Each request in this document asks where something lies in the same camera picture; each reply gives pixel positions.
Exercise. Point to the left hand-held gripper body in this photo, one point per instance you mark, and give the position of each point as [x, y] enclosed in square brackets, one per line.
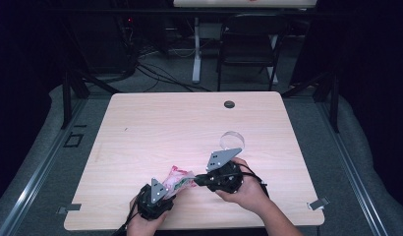
[150, 208]

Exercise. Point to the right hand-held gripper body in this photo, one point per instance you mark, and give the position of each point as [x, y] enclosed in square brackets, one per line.
[222, 178]

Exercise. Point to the clear pink printed plastic bag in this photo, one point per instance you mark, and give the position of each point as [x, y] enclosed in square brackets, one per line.
[176, 178]

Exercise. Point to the person's left hand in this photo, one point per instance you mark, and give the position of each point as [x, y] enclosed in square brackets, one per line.
[140, 227]

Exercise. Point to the person's right hand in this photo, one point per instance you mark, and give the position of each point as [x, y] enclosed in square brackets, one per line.
[252, 195]

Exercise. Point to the grey metal table clip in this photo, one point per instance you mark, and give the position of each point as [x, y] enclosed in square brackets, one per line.
[70, 207]
[319, 204]

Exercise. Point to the black metal stand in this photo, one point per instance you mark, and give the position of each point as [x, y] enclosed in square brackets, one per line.
[334, 108]
[67, 105]

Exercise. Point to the black folding chair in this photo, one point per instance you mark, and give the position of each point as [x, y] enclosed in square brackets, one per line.
[247, 39]

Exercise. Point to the dark equipment cabinet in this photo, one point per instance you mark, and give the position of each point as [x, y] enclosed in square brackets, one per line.
[101, 42]

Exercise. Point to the light desk with white legs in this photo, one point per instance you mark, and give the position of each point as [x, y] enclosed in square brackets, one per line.
[242, 3]

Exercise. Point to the aluminium floor rail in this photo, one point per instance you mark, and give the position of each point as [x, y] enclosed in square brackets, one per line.
[35, 178]
[353, 183]

